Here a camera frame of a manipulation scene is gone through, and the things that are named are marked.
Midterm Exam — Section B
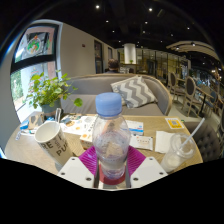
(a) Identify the group of ceiling spotlights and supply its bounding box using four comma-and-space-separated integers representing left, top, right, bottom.
94, 3, 198, 48

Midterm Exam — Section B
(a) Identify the white paper napkin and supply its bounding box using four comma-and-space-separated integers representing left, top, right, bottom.
154, 130, 176, 154

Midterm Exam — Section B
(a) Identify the clear plastic cup with straw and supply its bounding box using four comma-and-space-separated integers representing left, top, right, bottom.
160, 117, 206, 174

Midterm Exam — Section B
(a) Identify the white orange menu booklet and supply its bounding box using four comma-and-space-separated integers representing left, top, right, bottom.
79, 114, 99, 150

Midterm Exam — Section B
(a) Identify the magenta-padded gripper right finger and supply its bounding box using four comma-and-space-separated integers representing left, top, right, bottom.
124, 145, 169, 190

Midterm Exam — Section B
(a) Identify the brown kraft card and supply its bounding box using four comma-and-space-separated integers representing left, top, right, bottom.
28, 113, 45, 130

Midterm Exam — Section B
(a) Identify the green potted plant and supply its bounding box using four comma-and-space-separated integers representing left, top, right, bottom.
24, 69, 84, 118

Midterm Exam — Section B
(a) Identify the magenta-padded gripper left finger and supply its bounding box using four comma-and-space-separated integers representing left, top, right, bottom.
57, 145, 100, 190

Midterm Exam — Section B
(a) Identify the white printed leaflet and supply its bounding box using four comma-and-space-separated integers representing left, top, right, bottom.
129, 134, 155, 152

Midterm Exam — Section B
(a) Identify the dark tufted armchair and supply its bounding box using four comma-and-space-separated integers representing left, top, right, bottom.
184, 119, 223, 163

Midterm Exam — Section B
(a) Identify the person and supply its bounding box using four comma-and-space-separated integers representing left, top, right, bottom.
104, 58, 121, 74

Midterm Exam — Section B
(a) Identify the grey white chevron cushion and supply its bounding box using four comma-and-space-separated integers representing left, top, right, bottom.
110, 75, 158, 109

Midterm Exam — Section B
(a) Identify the blue white card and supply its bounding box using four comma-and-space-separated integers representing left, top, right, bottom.
124, 119, 145, 137

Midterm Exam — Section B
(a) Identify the yellow square card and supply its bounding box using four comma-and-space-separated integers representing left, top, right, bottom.
164, 117, 185, 130

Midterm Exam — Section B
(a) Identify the colourful printed leaflet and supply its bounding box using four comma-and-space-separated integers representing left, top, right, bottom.
60, 113, 84, 129

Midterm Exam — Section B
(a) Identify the group of round-backed chairs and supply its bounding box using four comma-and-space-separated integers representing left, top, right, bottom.
168, 71, 224, 118

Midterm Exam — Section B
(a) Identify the clear blue-capped water bottle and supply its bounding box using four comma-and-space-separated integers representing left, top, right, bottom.
92, 92, 132, 181

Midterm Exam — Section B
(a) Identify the grey curved sofa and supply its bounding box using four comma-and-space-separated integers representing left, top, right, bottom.
61, 73, 173, 117

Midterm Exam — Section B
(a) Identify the white round pillar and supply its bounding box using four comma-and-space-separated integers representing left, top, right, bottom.
123, 43, 138, 65

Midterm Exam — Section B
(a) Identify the small blue white box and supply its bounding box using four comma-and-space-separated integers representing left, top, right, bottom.
19, 119, 30, 132

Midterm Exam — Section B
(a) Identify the white mug with black print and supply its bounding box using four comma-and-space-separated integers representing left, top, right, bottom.
34, 120, 74, 167

